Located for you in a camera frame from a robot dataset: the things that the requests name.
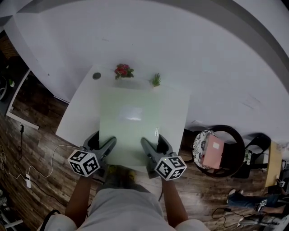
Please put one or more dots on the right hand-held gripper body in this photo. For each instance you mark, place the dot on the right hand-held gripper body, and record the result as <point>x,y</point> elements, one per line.
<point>170,168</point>

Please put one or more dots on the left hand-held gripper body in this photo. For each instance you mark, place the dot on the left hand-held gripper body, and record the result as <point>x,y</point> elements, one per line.
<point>84,163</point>

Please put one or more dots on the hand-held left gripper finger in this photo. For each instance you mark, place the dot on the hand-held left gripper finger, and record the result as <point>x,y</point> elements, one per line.
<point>108,146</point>
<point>92,142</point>

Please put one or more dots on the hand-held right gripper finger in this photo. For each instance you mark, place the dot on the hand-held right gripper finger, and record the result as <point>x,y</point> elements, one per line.
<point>149,150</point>
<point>164,146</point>

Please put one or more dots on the pale green box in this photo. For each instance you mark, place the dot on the pale green box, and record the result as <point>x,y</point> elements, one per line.
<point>128,128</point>

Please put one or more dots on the person's left forearm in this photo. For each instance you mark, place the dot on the person's left forearm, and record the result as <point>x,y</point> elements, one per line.
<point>77,198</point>

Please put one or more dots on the person's right forearm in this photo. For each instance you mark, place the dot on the person's right forearm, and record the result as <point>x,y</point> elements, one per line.
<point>173,200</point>

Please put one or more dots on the person's yellow shoe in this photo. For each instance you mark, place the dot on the person's yellow shoe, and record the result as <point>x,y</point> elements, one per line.
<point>132,175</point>
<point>111,169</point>

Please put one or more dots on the floral seat cushion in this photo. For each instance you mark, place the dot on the floral seat cushion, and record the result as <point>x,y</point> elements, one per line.
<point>199,144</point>

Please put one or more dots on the white table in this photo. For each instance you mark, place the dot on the white table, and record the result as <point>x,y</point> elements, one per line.
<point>79,108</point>

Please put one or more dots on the pink file box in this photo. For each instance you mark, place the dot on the pink file box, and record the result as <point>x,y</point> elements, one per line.
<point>212,153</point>

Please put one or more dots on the white power strip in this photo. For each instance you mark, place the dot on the white power strip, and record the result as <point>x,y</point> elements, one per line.
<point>28,180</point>

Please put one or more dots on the person's light grey clothing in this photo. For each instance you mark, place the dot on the person's light grey clothing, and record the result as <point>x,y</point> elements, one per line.
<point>124,212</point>

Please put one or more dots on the small green potted plant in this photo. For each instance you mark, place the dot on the small green potted plant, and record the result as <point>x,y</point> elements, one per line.
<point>155,80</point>

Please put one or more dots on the dark round-back chair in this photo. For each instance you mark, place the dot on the dark round-back chair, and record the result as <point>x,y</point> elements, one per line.
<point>234,144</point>

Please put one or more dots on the red flower pot plant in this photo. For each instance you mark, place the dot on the red flower pot plant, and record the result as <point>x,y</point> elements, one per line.
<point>123,70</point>

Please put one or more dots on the black desk with white legs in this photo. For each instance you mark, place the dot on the black desk with white legs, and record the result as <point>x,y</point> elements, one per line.
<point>10,108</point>

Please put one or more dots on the black folding chair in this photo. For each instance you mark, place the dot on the black folding chair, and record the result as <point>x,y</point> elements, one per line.
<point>257,141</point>

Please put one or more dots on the tiny green plant white pot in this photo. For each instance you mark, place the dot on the tiny green plant white pot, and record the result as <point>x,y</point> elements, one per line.
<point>11,83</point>

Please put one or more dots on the tan cardboard board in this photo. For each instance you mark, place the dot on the tan cardboard board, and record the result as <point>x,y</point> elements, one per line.
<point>273,164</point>

